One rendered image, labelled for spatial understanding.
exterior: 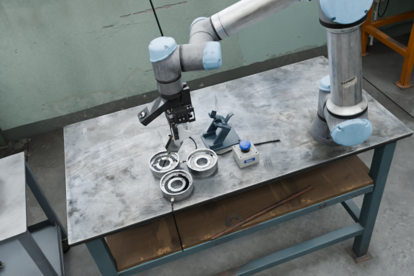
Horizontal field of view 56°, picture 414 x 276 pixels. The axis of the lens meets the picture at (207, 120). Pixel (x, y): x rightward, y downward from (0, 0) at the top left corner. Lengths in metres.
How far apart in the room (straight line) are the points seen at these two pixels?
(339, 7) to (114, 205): 0.88
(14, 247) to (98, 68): 1.32
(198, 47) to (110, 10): 1.70
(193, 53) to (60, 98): 2.03
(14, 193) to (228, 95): 0.93
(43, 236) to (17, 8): 1.37
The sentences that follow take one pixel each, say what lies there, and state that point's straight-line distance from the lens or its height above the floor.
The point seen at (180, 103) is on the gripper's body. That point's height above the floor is 1.08.
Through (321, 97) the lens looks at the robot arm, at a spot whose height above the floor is 0.98.
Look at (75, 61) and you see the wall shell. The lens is 2.84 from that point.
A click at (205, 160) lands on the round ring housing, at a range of 1.35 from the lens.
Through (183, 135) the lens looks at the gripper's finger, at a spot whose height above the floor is 0.97.
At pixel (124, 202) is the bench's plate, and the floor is 0.80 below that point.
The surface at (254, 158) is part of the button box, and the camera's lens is 1.32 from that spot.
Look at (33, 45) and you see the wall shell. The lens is 2.79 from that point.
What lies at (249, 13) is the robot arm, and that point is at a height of 1.30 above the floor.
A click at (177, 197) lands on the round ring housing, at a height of 0.83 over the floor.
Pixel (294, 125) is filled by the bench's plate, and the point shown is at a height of 0.80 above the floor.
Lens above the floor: 1.76
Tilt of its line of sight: 39 degrees down
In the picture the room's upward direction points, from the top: 8 degrees counter-clockwise
